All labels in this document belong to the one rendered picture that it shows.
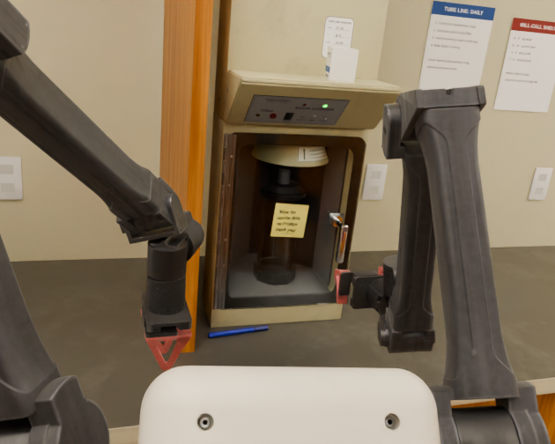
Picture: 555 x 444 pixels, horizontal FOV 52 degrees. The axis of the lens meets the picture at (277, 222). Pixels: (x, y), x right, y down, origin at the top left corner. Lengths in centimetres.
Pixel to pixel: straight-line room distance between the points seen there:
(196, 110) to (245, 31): 19
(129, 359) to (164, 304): 38
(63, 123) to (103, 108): 92
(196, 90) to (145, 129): 55
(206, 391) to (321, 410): 8
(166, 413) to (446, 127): 42
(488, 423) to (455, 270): 15
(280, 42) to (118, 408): 74
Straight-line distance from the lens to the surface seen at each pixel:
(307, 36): 118
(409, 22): 176
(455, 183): 63
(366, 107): 116
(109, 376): 118
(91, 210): 164
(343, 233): 124
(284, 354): 125
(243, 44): 114
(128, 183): 74
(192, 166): 107
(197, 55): 104
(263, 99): 108
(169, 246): 83
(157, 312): 87
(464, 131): 65
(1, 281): 52
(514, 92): 200
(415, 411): 42
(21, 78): 61
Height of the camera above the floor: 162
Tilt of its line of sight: 20 degrees down
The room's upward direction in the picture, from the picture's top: 6 degrees clockwise
